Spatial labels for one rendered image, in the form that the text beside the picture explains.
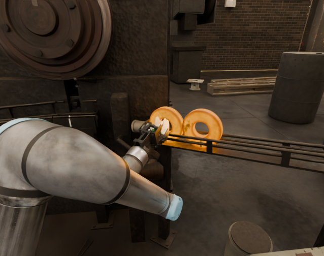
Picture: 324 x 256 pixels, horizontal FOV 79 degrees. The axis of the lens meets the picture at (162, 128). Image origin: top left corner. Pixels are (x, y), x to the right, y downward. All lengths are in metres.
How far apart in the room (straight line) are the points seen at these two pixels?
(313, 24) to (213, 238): 4.28
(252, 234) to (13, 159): 0.63
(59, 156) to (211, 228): 1.15
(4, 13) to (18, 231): 0.71
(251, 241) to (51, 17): 0.96
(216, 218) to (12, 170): 1.21
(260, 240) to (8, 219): 0.61
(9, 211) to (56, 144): 0.16
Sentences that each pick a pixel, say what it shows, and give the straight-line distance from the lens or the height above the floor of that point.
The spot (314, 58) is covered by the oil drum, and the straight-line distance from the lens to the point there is 3.03.
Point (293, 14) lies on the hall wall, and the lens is 8.70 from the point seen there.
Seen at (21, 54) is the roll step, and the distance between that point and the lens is 1.01.
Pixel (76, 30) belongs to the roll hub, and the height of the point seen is 1.07.
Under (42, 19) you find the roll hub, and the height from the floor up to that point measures 1.11.
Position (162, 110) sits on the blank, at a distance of 0.82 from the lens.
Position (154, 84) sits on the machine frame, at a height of 0.83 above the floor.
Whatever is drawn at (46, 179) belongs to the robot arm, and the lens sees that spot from 0.34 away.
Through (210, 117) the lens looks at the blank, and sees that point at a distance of 0.74.
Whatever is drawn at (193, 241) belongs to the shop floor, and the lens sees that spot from 1.30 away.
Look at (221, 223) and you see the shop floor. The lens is 1.41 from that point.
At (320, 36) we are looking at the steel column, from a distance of 4.65.
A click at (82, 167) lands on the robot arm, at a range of 0.33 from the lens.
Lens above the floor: 1.04
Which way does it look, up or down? 24 degrees down
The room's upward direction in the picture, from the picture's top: straight up
